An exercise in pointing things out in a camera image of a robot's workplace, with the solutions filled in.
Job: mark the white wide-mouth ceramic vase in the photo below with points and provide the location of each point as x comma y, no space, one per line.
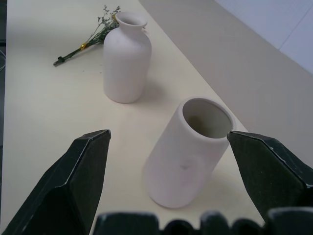
188,156

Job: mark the white narrow-neck ceramic vase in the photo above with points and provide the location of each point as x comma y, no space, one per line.
126,58

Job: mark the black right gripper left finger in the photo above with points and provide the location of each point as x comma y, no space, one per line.
61,186

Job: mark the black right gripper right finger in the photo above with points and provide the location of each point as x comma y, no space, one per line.
269,176

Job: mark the dried flower bunch gold band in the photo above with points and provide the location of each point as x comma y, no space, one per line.
97,36

